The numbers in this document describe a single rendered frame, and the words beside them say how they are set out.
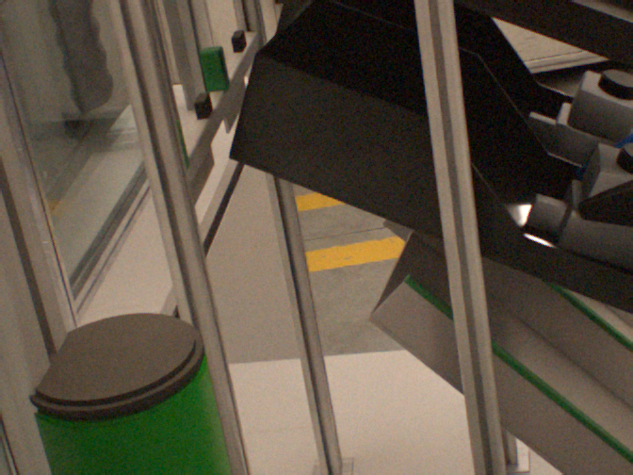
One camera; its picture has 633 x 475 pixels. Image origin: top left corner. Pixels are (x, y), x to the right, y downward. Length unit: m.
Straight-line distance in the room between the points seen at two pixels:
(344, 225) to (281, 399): 2.50
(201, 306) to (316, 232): 3.07
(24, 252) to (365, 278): 3.18
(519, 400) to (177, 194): 0.26
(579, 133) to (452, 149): 0.23
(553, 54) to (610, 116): 3.83
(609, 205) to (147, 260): 1.07
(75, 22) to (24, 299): 1.43
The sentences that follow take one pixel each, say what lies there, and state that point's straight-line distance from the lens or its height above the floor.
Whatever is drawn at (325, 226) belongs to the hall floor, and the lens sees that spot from 3.88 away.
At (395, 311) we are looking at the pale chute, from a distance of 0.82.
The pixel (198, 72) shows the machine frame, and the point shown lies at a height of 0.95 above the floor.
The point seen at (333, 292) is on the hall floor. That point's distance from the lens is 3.47.
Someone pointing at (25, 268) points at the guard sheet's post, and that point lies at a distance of 0.35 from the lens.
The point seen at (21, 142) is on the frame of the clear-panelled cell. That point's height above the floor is 1.12.
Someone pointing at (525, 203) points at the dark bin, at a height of 1.23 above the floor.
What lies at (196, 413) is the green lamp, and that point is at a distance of 0.35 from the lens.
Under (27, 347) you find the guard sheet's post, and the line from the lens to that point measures 0.34.
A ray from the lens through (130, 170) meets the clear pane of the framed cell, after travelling 1.95.
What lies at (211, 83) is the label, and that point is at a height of 1.32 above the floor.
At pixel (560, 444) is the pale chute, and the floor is 1.09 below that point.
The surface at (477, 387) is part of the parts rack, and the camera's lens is 0.80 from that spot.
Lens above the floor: 1.58
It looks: 24 degrees down
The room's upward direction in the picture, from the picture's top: 10 degrees counter-clockwise
